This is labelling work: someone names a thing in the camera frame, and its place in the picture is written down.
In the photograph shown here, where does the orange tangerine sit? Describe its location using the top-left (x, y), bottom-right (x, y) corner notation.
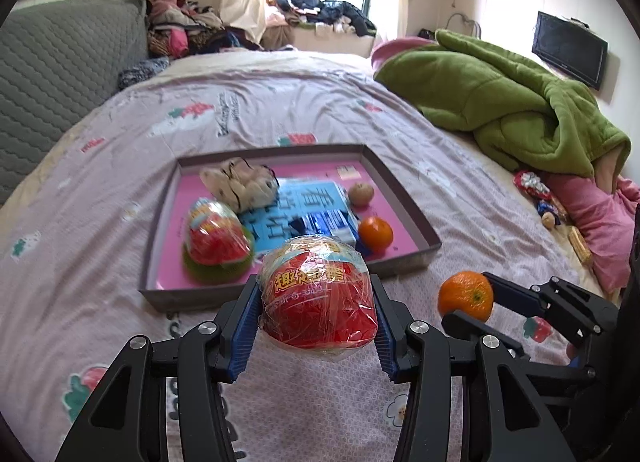
top-left (437, 271), bottom-right (494, 322)
top-left (358, 216), bottom-right (394, 253)

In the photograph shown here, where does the green fuzzy ring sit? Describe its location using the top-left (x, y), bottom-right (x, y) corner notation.
top-left (180, 243), bottom-right (256, 287)

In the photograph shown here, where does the blue toy egg package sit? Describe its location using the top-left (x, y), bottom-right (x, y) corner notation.
top-left (183, 198), bottom-right (253, 266)

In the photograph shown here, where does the red toy egg package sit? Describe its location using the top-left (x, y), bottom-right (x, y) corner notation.
top-left (258, 236), bottom-right (378, 354)

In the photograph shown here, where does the blue snack packet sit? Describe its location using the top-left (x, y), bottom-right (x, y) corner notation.
top-left (288, 210), bottom-right (358, 246)

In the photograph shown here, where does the beige mesh drawstring bag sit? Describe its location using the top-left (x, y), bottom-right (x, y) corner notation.
top-left (198, 158), bottom-right (280, 214)

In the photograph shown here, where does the brown walnut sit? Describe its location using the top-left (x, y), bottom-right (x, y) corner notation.
top-left (347, 182), bottom-right (375, 208)

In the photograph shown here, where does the yellow snack bar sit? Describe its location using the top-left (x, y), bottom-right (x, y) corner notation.
top-left (567, 226), bottom-right (592, 267)

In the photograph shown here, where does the small doll figure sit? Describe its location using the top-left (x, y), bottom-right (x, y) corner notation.
top-left (536, 199), bottom-right (568, 230)

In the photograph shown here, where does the grey cardboard box tray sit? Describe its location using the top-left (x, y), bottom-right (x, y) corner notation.
top-left (138, 142), bottom-right (444, 314)

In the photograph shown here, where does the red foil candy wrapper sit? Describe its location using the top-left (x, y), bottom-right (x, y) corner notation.
top-left (513, 170), bottom-right (551, 201)

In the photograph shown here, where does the pink strawberry bed sheet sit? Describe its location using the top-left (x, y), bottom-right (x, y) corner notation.
top-left (1, 52), bottom-right (600, 461)

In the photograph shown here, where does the green fleece blanket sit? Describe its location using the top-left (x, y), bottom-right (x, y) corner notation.
top-left (374, 29), bottom-right (631, 178)

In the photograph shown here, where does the clothes pile by headboard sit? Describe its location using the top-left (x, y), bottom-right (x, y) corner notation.
top-left (118, 0), bottom-right (262, 90)

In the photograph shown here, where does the clothes pile on windowsill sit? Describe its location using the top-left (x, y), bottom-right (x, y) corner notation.
top-left (266, 0), bottom-right (378, 37)

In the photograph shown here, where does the grey quilted headboard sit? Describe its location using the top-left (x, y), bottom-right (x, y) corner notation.
top-left (0, 0), bottom-right (148, 202)

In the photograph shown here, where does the black wall television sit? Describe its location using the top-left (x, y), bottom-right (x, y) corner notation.
top-left (532, 11), bottom-right (608, 90)

